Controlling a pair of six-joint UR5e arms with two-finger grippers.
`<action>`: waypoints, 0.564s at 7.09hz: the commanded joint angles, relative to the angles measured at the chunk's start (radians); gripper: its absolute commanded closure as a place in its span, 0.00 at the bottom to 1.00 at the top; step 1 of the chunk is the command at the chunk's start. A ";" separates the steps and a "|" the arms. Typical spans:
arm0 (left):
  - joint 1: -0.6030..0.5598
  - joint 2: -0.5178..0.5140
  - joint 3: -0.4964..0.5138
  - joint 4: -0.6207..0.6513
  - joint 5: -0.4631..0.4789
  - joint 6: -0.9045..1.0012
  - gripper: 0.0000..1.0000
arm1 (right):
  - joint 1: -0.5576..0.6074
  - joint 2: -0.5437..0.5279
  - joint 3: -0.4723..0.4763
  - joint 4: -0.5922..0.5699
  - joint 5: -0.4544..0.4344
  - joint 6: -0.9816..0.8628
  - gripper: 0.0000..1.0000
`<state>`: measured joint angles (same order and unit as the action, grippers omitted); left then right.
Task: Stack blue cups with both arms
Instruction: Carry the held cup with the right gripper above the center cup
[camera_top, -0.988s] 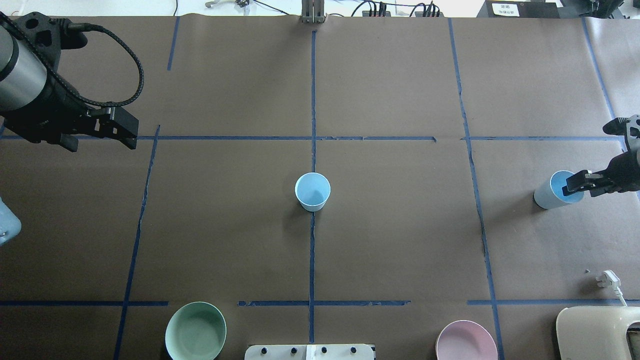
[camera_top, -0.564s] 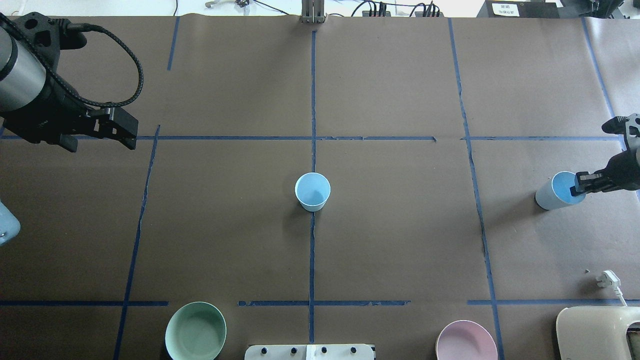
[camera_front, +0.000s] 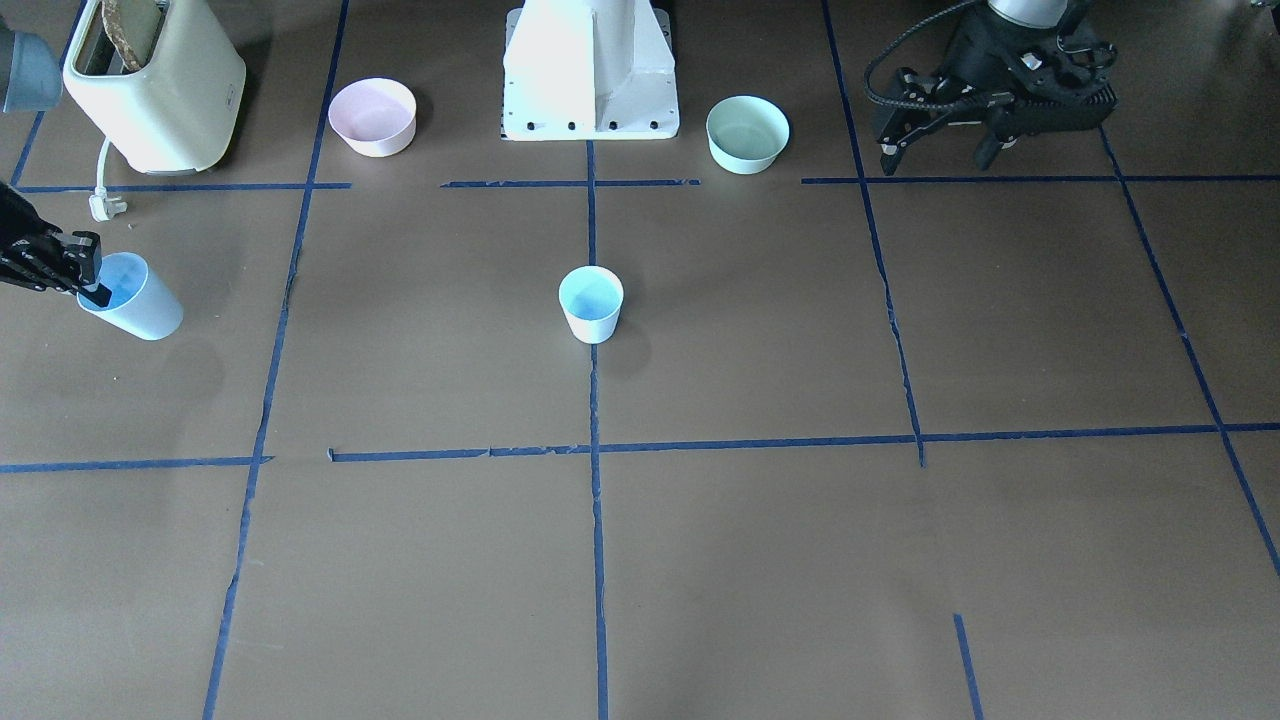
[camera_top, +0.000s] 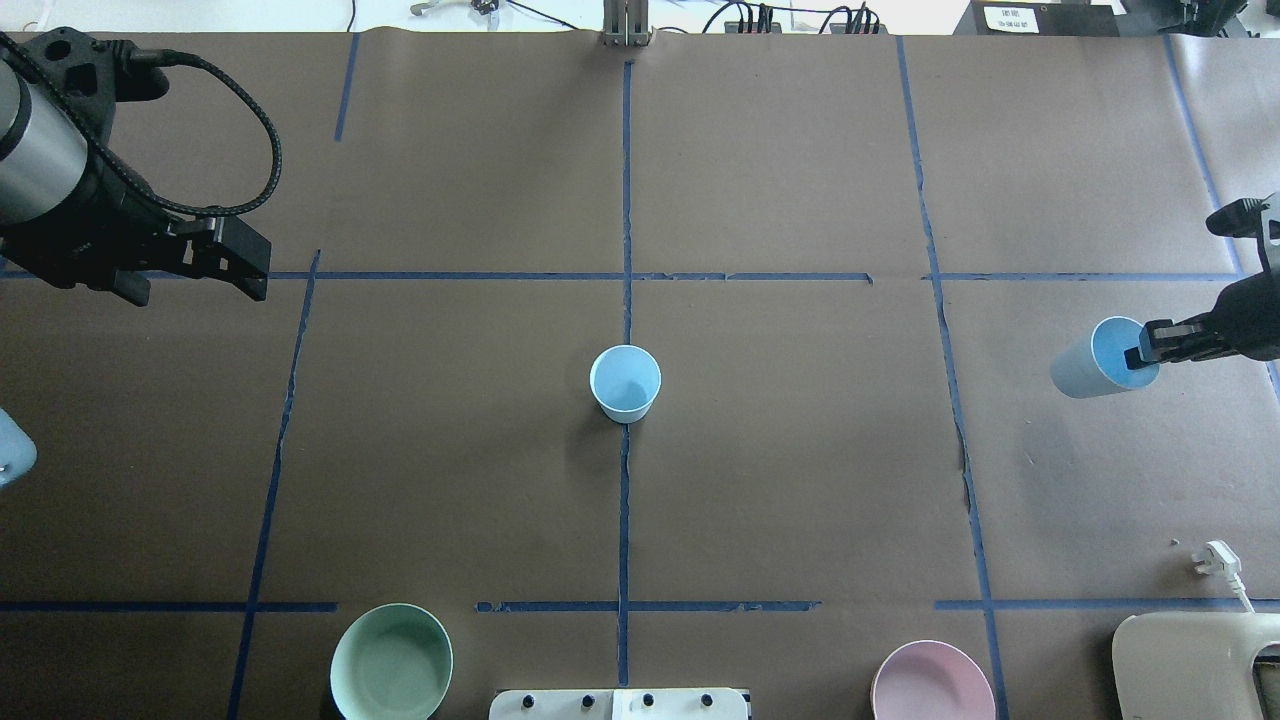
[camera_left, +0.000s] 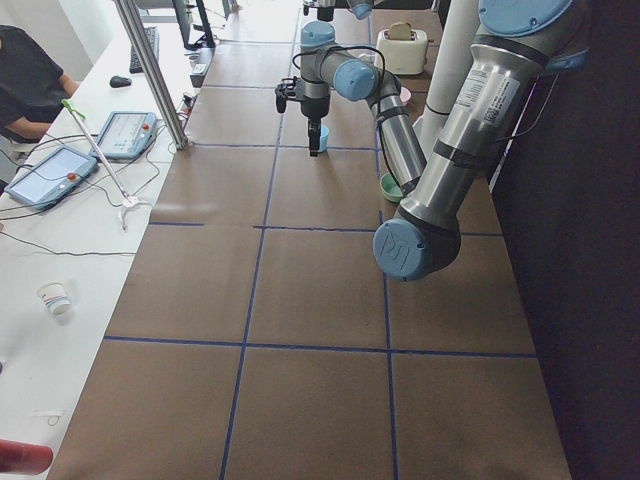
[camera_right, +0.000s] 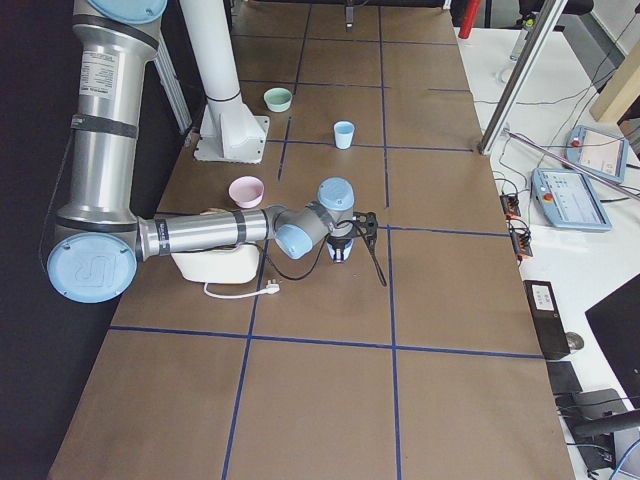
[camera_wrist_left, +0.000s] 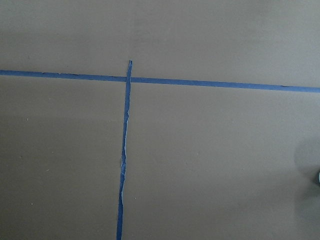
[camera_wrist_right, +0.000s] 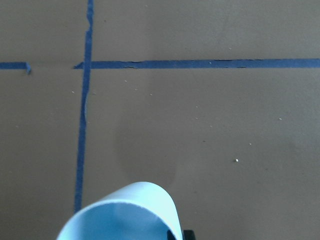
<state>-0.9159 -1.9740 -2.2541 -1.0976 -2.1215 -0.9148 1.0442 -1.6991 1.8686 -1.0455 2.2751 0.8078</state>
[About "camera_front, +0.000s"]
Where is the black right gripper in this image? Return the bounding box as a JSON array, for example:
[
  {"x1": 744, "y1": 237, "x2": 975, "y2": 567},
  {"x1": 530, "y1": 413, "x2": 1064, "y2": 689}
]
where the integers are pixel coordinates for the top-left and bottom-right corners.
[{"x1": 1, "y1": 182, "x2": 113, "y2": 309}]

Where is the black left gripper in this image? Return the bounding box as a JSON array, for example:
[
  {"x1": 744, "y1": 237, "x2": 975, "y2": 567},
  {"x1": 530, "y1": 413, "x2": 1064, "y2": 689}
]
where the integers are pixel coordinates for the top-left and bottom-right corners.
[{"x1": 873, "y1": 5, "x2": 1117, "y2": 177}]

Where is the light blue cup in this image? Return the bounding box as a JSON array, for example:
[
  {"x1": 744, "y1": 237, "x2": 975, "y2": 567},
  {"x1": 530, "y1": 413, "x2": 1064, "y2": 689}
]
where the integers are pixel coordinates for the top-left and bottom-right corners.
[
  {"x1": 76, "y1": 252, "x2": 184, "y2": 341},
  {"x1": 557, "y1": 265, "x2": 625, "y2": 345}
]

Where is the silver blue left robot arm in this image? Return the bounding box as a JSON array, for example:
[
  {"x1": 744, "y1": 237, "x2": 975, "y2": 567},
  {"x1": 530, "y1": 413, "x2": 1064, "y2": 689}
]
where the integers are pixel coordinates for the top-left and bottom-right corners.
[{"x1": 863, "y1": 1, "x2": 1117, "y2": 176}]

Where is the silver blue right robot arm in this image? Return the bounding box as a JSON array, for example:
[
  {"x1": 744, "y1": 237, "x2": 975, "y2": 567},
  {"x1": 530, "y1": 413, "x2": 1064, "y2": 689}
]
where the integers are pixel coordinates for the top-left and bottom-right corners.
[{"x1": 1, "y1": 24, "x2": 113, "y2": 307}]

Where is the cream toaster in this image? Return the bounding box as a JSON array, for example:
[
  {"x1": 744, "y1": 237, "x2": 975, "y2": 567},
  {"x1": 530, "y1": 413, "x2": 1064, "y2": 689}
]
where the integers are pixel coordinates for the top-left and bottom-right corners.
[{"x1": 61, "y1": 1, "x2": 247, "y2": 176}]

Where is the mint green bowl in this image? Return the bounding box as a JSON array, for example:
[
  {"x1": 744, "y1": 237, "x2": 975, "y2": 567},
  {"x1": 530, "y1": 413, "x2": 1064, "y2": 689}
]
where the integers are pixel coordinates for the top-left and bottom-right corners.
[{"x1": 705, "y1": 95, "x2": 791, "y2": 176}]

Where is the bread slice in toaster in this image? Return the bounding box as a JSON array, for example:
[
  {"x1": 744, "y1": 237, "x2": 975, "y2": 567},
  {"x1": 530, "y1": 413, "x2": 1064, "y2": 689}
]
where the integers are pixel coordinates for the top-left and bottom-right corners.
[{"x1": 100, "y1": 0, "x2": 165, "y2": 73}]

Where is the pink bowl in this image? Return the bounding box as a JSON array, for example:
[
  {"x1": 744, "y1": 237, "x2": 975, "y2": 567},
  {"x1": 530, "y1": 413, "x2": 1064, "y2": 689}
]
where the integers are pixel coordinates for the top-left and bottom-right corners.
[{"x1": 326, "y1": 77, "x2": 419, "y2": 158}]

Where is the white toaster power cable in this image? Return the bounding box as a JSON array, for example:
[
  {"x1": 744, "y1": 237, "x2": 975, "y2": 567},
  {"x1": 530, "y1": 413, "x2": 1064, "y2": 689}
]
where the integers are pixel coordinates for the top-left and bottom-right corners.
[{"x1": 88, "y1": 138, "x2": 129, "y2": 223}]

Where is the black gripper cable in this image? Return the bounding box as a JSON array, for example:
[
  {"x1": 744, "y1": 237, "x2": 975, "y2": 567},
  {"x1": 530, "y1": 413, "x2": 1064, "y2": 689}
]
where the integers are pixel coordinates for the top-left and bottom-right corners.
[{"x1": 865, "y1": 0, "x2": 1001, "y2": 111}]

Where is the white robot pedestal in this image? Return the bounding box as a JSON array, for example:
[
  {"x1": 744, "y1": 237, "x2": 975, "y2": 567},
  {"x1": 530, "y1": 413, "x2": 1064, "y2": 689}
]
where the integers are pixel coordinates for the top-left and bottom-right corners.
[{"x1": 500, "y1": 1, "x2": 681, "y2": 142}]

